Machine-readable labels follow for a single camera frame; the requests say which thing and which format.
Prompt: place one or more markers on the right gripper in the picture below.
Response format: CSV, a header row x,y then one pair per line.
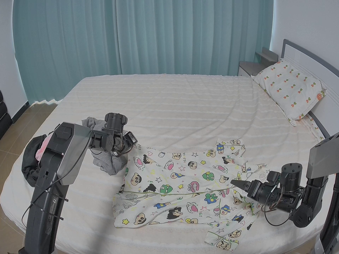
x,y
261,193

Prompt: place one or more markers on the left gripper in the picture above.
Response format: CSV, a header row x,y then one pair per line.
x,y
129,141

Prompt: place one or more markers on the white printed pyjama top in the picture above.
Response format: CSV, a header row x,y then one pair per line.
x,y
172,173

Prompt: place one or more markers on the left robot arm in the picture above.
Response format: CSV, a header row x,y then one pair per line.
x,y
66,147

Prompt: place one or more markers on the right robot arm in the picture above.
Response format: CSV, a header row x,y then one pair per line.
x,y
309,202

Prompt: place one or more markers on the grey garment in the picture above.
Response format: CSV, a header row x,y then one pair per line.
x,y
111,165

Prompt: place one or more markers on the bed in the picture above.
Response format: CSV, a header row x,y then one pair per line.
x,y
185,102

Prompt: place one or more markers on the pink garment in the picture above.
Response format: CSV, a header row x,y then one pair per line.
x,y
41,151

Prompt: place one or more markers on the black garment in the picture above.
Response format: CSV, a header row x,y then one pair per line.
x,y
29,165

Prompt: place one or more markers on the blue-green curtain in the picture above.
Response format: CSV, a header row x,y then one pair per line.
x,y
132,36

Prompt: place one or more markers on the white printed pillow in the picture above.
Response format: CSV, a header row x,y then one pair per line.
x,y
288,89

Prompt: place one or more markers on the grey bedside table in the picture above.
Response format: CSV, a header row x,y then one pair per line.
x,y
251,66

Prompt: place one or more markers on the dark grey chest of drawers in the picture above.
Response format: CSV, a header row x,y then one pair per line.
x,y
4,115

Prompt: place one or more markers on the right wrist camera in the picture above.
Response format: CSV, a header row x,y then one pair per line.
x,y
272,177

